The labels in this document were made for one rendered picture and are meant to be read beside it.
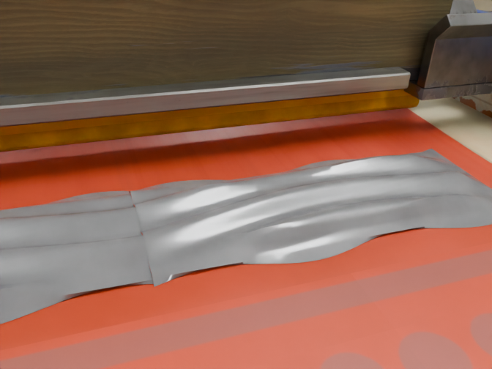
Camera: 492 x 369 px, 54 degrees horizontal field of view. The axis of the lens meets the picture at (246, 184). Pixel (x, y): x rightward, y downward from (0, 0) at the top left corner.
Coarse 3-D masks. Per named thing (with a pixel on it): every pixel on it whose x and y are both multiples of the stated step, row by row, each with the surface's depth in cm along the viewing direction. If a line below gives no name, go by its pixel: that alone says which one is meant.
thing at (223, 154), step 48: (144, 144) 28; (192, 144) 29; (240, 144) 29; (288, 144) 29; (336, 144) 29; (384, 144) 29; (432, 144) 30; (384, 240) 21; (432, 240) 21; (480, 240) 21; (192, 288) 18; (240, 288) 18
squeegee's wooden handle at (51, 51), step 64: (0, 0) 21; (64, 0) 22; (128, 0) 23; (192, 0) 24; (256, 0) 25; (320, 0) 26; (384, 0) 27; (448, 0) 29; (0, 64) 22; (64, 64) 23; (128, 64) 24; (192, 64) 25; (256, 64) 27; (320, 64) 28; (384, 64) 29
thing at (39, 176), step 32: (0, 160) 26; (32, 160) 26; (64, 160) 26; (96, 160) 26; (0, 192) 23; (32, 192) 23; (64, 192) 23; (96, 192) 24; (128, 288) 18; (32, 320) 16; (64, 320) 16; (96, 320) 16; (128, 320) 17
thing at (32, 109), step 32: (32, 96) 23; (64, 96) 24; (96, 96) 24; (128, 96) 24; (160, 96) 24; (192, 96) 25; (224, 96) 26; (256, 96) 26; (288, 96) 27; (320, 96) 28
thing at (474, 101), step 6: (468, 96) 36; (474, 96) 35; (480, 96) 34; (486, 96) 34; (462, 102) 36; (468, 102) 36; (474, 102) 35; (480, 102) 35; (486, 102) 34; (474, 108) 35; (480, 108) 35; (486, 108) 34; (486, 114) 34
